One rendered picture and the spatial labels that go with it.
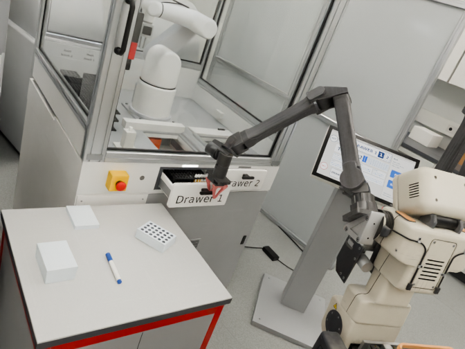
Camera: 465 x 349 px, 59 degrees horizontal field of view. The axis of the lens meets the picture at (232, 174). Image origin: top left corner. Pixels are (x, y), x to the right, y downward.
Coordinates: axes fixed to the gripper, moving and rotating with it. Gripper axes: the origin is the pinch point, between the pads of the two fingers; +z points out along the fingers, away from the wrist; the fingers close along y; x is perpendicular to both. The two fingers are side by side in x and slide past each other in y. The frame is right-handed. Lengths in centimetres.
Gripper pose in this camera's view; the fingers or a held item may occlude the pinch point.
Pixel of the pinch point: (212, 194)
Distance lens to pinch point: 172.0
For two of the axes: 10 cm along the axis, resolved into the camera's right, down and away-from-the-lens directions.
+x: -7.8, 0.0, -6.2
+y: -5.4, -4.9, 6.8
